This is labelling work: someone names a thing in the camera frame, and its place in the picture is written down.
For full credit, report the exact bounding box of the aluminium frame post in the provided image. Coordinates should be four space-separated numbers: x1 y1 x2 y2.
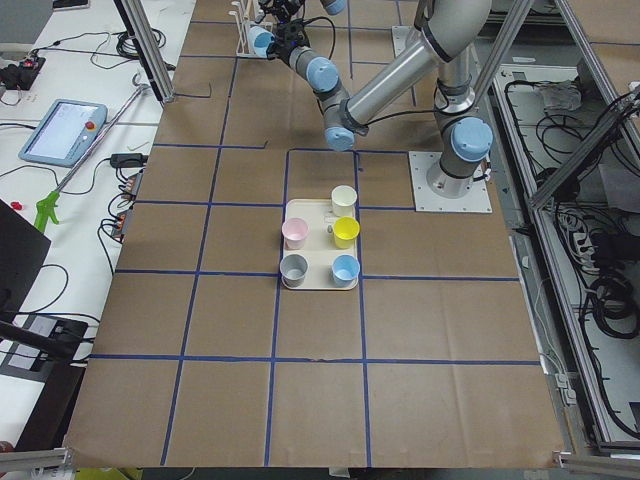
114 0 175 105

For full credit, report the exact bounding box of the yellow plastic cup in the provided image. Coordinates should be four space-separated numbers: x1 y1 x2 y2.
333 216 360 249

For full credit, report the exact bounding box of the grey plastic cup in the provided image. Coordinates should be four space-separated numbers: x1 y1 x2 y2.
279 254 308 288

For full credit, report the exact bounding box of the cream plastic cup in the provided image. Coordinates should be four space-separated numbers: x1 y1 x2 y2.
331 185 358 217

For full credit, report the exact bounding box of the blue teach pendant tablet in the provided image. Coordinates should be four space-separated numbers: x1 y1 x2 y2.
18 99 108 168

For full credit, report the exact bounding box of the pink plastic cup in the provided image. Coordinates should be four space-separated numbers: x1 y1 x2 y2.
281 217 309 250

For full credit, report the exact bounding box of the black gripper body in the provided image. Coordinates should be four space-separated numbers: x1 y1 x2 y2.
268 19 306 61
259 0 303 23

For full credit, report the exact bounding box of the cream serving tray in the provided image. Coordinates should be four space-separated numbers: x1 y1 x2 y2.
281 199 359 291

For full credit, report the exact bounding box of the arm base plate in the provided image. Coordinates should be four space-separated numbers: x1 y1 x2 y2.
408 151 492 214
390 27 430 68

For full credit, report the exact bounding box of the light blue plastic cup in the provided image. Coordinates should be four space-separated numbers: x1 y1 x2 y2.
248 25 274 59

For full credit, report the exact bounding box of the white wire cup rack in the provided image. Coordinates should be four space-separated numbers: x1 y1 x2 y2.
229 0 273 58

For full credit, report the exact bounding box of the green handled reach grabber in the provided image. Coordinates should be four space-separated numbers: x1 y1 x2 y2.
34 83 151 233

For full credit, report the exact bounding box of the black electronics board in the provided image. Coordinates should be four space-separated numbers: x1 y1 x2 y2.
1 56 46 91

